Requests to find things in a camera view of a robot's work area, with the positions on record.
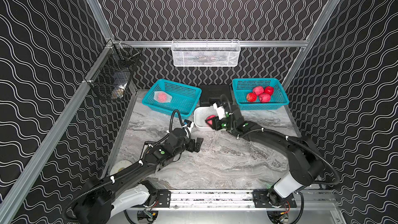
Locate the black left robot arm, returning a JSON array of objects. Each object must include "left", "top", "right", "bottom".
[{"left": 62, "top": 128, "right": 204, "bottom": 224}]

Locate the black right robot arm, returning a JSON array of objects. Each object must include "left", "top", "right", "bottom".
[{"left": 211, "top": 105, "right": 325, "bottom": 199}]

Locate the white plastic tub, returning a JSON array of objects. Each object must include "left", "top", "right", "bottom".
[{"left": 194, "top": 106, "right": 217, "bottom": 131}]

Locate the black plastic tool case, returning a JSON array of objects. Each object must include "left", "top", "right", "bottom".
[{"left": 199, "top": 85, "right": 233, "bottom": 107}]

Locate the teal basket right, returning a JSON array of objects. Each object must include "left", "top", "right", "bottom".
[{"left": 232, "top": 78, "right": 289, "bottom": 111}]

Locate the teal basket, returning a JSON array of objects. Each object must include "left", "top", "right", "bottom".
[
  {"left": 142, "top": 79, "right": 202, "bottom": 119},
  {"left": 232, "top": 78, "right": 289, "bottom": 111}
]

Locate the teal basket left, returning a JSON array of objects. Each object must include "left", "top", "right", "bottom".
[{"left": 142, "top": 79, "right": 202, "bottom": 119}]

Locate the white tape roll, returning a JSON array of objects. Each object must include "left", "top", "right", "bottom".
[{"left": 109, "top": 160, "right": 132, "bottom": 175}]

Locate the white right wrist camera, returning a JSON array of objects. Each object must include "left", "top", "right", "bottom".
[{"left": 212, "top": 103, "right": 226, "bottom": 120}]

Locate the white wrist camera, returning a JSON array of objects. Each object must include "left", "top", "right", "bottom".
[
  {"left": 212, "top": 103, "right": 226, "bottom": 120},
  {"left": 182, "top": 119, "right": 194, "bottom": 133}
]

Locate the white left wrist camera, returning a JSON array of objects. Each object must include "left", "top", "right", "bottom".
[{"left": 182, "top": 119, "right": 194, "bottom": 133}]

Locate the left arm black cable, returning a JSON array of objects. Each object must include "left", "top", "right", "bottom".
[{"left": 61, "top": 109, "right": 191, "bottom": 222}]

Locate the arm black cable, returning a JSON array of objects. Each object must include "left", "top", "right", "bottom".
[
  {"left": 61, "top": 109, "right": 191, "bottom": 222},
  {"left": 219, "top": 94, "right": 341, "bottom": 186}
]

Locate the metal base rail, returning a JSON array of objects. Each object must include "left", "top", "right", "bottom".
[{"left": 127, "top": 188, "right": 346, "bottom": 224}]

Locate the clear wall basket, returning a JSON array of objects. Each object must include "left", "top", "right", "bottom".
[{"left": 171, "top": 39, "right": 241, "bottom": 67}]

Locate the black wire wall basket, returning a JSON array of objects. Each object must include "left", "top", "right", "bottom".
[{"left": 88, "top": 43, "right": 143, "bottom": 101}]

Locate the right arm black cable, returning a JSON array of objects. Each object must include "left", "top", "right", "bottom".
[{"left": 219, "top": 94, "right": 341, "bottom": 186}]

